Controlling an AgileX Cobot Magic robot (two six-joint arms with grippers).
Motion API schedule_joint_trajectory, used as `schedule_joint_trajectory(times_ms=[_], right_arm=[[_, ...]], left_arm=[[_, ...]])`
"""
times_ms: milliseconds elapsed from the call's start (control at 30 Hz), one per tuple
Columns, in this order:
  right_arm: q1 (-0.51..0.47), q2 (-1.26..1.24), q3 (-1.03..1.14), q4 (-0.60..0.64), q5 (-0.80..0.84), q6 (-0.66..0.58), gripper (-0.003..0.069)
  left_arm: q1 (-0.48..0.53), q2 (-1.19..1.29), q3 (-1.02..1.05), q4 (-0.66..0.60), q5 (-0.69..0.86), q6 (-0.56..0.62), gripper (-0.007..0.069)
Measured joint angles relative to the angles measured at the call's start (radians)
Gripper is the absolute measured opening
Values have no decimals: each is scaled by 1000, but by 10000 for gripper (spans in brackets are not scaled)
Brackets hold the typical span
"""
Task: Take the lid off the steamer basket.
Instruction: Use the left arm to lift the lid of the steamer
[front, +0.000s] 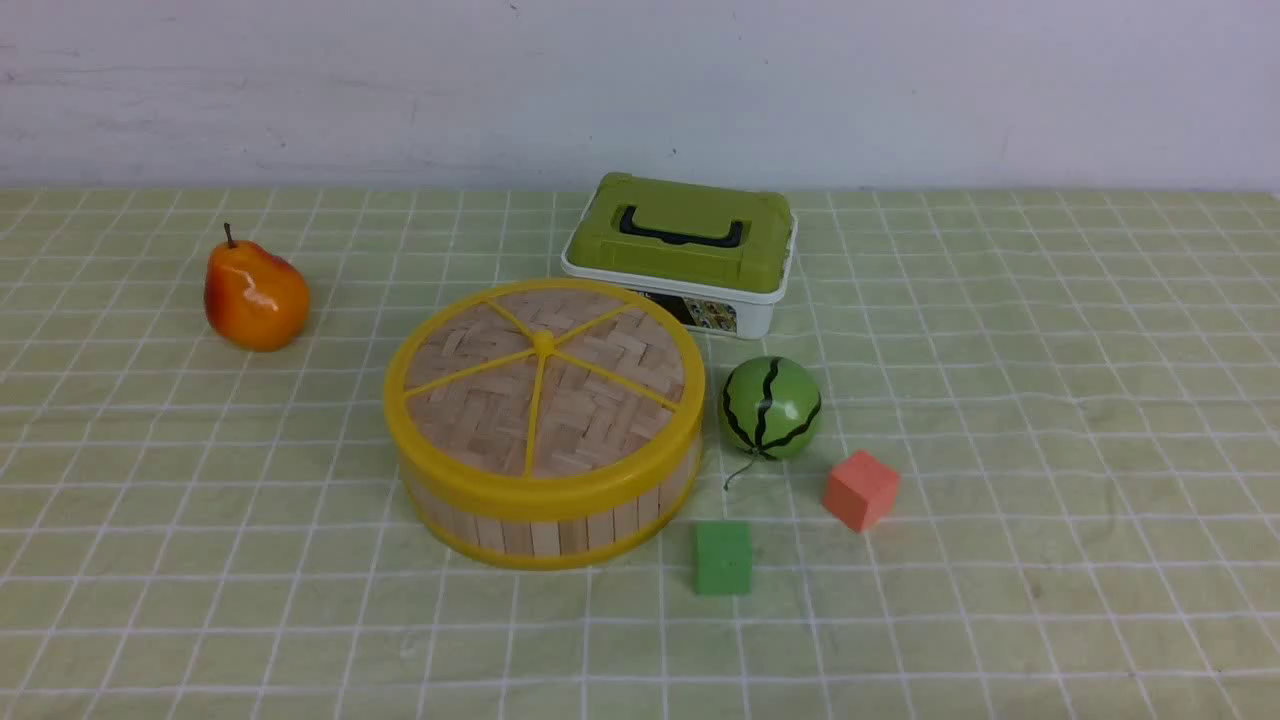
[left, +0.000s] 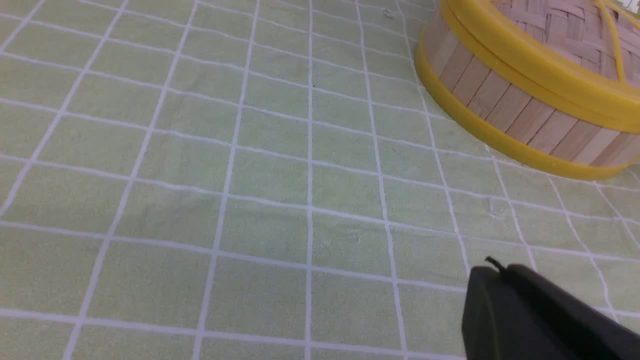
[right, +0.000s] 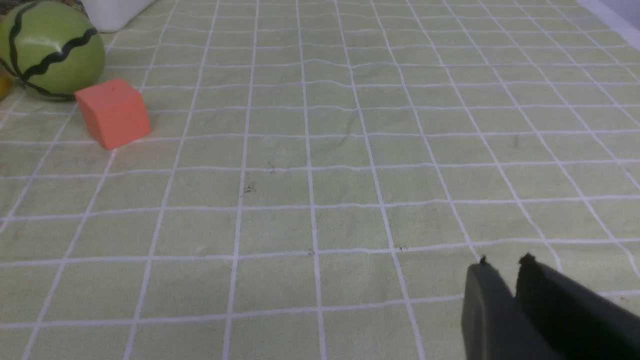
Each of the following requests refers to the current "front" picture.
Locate yellow bamboo steamer lid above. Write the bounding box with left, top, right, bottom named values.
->
left=381, top=278, right=707, bottom=521

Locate bamboo steamer base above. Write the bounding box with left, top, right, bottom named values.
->
left=402, top=439, right=703, bottom=571

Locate green toy watermelon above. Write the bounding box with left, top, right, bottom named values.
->
left=716, top=355, right=823, bottom=491

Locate green lidded plastic box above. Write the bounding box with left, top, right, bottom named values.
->
left=561, top=172, right=797, bottom=340

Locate green foam cube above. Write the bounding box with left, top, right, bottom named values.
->
left=692, top=521, right=753, bottom=596

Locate red foam cube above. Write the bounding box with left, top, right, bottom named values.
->
left=822, top=450, right=901, bottom=534

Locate orange toy pear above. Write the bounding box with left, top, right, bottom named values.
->
left=204, top=222, right=310, bottom=352

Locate green checkered tablecloth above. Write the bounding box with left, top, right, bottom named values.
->
left=1, top=188, right=1279, bottom=719

